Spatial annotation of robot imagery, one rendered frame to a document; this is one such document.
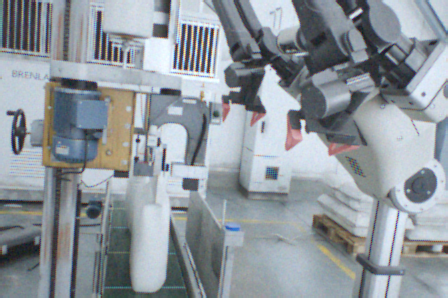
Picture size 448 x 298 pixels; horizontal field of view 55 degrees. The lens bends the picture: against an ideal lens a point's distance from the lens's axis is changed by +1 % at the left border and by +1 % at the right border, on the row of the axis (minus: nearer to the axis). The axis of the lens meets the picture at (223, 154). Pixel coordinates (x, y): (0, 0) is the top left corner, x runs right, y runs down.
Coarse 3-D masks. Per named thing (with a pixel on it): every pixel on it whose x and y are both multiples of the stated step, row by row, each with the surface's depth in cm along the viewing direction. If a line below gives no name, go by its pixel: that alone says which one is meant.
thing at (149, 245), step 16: (144, 192) 212; (160, 192) 216; (144, 208) 196; (160, 208) 198; (144, 224) 196; (160, 224) 198; (144, 240) 197; (160, 240) 199; (144, 256) 198; (160, 256) 200; (144, 272) 200; (160, 272) 203; (144, 288) 203
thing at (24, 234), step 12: (12, 228) 312; (24, 228) 313; (36, 228) 317; (0, 240) 291; (12, 240) 297; (24, 240) 304; (36, 240) 312; (0, 252) 290; (12, 252) 298; (24, 252) 307; (36, 252) 316; (0, 264) 292
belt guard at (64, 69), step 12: (60, 72) 136; (72, 72) 136; (84, 72) 137; (96, 72) 139; (108, 72) 143; (120, 72) 146; (132, 72) 150; (144, 72) 155; (132, 84) 152; (144, 84) 156; (156, 84) 160; (168, 84) 165; (180, 84) 170
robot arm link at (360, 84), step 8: (344, 72) 72; (352, 72) 72; (360, 72) 73; (344, 80) 69; (352, 80) 70; (360, 80) 71; (368, 80) 72; (352, 88) 69; (360, 88) 70; (368, 88) 71; (352, 96) 71; (360, 96) 71; (352, 104) 72; (360, 104) 73
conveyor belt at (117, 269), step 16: (112, 224) 291; (112, 240) 263; (128, 240) 266; (112, 256) 240; (128, 256) 243; (112, 272) 221; (128, 272) 223; (176, 272) 229; (112, 288) 205; (128, 288) 206; (160, 288) 210; (176, 288) 212
